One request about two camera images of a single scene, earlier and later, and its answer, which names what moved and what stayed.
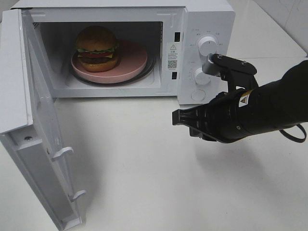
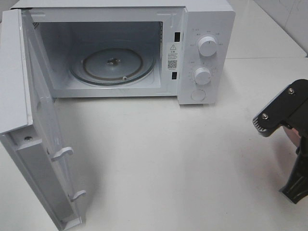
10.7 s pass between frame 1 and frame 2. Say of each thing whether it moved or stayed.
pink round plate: moved
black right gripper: moved
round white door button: stayed
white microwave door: stayed
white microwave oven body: stayed
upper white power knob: stayed
